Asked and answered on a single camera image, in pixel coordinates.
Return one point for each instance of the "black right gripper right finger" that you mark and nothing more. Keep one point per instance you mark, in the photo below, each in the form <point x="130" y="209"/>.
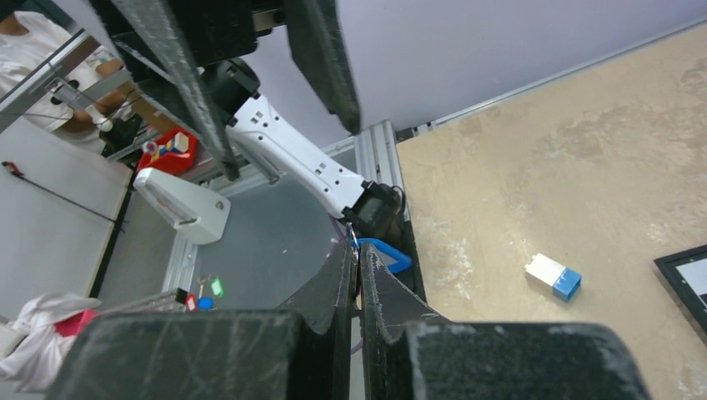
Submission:
<point x="412" y="352"/>

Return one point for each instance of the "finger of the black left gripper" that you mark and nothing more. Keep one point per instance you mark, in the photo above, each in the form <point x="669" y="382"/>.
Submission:
<point x="167" y="47"/>
<point x="317" y="48"/>

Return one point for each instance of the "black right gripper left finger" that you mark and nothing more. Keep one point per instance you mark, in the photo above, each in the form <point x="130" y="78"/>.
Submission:
<point x="298" y="350"/>

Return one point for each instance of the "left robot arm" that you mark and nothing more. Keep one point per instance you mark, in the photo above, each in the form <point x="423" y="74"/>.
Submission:
<point x="261" y="134"/>

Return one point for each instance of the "person in white shirt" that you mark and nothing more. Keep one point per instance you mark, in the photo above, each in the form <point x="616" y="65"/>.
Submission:
<point x="28" y="39"/>

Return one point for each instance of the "red bin with blocks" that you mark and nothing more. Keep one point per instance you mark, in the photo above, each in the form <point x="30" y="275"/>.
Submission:
<point x="173" y="153"/>

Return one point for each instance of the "white blue toy block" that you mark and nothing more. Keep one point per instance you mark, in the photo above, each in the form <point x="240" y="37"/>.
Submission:
<point x="554" y="277"/>

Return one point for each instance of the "white cloth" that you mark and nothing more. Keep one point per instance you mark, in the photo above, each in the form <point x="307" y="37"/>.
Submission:
<point x="32" y="349"/>

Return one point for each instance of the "black white chessboard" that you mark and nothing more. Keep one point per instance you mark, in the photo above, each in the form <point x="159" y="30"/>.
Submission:
<point x="685" y="273"/>

